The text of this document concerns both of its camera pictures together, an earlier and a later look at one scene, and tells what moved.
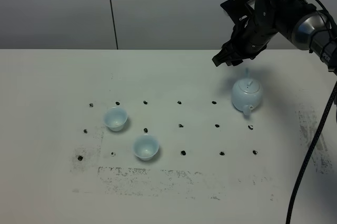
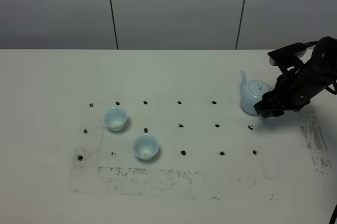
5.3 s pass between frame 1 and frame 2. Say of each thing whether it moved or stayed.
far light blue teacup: stayed
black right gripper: moved
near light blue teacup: stayed
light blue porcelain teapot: moved
